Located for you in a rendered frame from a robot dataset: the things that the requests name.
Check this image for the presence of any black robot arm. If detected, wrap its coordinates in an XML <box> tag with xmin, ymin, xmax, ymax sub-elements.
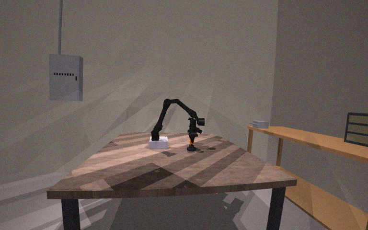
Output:
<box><xmin>151</xmin><ymin>99</ymin><xmax>205</xmax><ymax>141</ymax></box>

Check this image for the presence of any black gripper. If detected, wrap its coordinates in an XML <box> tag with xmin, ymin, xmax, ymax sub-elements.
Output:
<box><xmin>187</xmin><ymin>125</ymin><xmax>198</xmax><ymax>143</ymax></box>

